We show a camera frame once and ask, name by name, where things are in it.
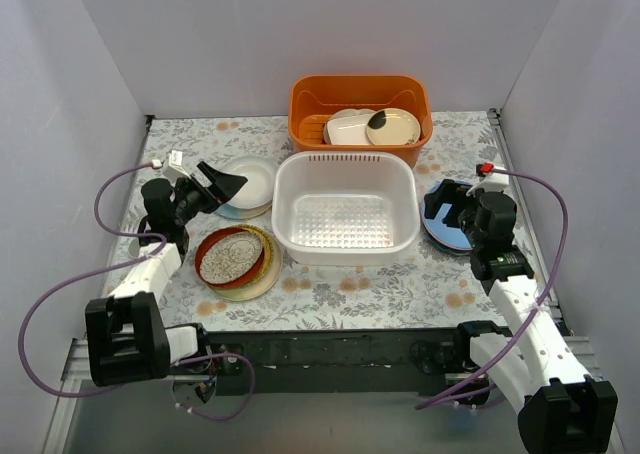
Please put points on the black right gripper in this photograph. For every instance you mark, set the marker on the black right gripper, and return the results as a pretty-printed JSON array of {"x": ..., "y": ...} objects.
[{"x": 451, "y": 205}]

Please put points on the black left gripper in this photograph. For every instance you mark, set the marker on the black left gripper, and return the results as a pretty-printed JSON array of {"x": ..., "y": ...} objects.
[{"x": 203, "y": 189}]

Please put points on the white plastic bin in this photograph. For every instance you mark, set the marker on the white plastic bin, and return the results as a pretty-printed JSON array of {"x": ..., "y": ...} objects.
[{"x": 345, "y": 208}]

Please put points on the blue bear plate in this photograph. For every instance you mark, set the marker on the blue bear plate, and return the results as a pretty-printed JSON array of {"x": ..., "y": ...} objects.
[{"x": 444, "y": 209}]

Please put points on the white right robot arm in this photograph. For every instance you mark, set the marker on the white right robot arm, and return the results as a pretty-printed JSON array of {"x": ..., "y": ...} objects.
[{"x": 560, "y": 406}]

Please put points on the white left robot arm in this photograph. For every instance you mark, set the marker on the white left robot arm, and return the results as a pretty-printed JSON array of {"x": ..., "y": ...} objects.
[{"x": 127, "y": 339}]

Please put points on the white round plate in bin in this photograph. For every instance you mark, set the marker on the white round plate in bin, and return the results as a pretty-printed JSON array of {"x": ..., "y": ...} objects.
[{"x": 346, "y": 113}]

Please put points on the orange plastic bin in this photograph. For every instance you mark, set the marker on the orange plastic bin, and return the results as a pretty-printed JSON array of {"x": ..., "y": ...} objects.
[{"x": 314, "y": 99}]

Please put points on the white deep plate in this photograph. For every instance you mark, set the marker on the white deep plate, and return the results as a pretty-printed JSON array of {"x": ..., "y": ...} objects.
[{"x": 260, "y": 174}]

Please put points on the red round plate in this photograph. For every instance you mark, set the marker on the red round plate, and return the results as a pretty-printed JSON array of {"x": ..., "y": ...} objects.
[{"x": 209, "y": 241}]

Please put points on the teal scalloped plate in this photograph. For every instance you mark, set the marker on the teal scalloped plate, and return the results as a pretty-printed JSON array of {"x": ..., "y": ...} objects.
[{"x": 434, "y": 244}]

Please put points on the speckled round plate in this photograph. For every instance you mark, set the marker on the speckled round plate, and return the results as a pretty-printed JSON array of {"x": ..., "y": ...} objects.
[{"x": 231, "y": 257}]

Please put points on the gold rimmed plate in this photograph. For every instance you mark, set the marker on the gold rimmed plate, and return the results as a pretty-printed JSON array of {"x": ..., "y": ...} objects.
[{"x": 272, "y": 254}]

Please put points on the floral table mat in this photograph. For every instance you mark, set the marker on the floral table mat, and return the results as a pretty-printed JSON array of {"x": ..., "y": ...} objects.
[{"x": 424, "y": 288}]

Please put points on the cream plate black spot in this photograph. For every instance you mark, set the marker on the cream plate black spot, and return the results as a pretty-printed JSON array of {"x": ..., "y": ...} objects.
[{"x": 393, "y": 126}]

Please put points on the cream large plate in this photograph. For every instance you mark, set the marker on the cream large plate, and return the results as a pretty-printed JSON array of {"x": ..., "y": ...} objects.
[{"x": 261, "y": 287}]

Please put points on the white rectangular dish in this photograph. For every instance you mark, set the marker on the white rectangular dish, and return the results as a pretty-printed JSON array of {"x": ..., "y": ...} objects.
[{"x": 351, "y": 130}]

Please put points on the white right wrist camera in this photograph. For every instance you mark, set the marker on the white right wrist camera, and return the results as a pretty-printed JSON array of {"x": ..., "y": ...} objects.
[{"x": 490, "y": 179}]

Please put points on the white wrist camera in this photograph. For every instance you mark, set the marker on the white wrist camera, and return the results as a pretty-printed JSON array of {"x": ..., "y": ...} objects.
[
  {"x": 490, "y": 179},
  {"x": 175, "y": 165}
]

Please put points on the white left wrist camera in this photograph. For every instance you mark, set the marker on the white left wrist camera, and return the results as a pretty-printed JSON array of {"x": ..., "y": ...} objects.
[{"x": 175, "y": 165}]

